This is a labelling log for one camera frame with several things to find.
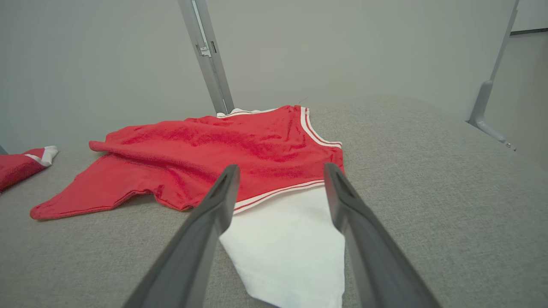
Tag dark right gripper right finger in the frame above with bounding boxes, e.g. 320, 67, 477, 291
323, 163, 441, 308

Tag grey metal frame post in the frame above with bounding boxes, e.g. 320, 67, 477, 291
178, 0, 235, 115

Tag red lettered basketball jersey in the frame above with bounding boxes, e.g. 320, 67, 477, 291
30, 105, 345, 308

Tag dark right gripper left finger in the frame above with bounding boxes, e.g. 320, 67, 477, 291
122, 164, 241, 308

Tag red shorts with white stripes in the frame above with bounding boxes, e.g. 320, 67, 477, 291
0, 145, 59, 192

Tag grey frame leg with caster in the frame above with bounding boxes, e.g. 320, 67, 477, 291
467, 0, 521, 151

